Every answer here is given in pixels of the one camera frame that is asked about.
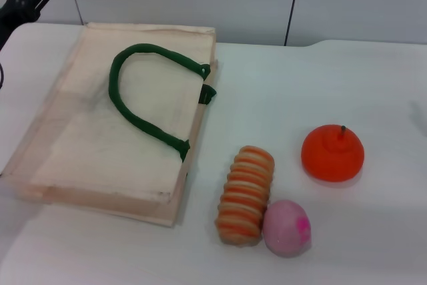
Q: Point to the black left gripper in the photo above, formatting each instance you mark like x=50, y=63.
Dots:
x=13, y=11

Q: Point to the pink round pastry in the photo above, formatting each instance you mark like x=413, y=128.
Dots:
x=285, y=230

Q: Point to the thin dark vertical pole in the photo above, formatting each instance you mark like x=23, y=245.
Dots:
x=292, y=8

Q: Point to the orange striped bread roll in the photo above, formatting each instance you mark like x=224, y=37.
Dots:
x=245, y=195

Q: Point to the orange persimmon toy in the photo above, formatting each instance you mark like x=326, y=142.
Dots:
x=332, y=158

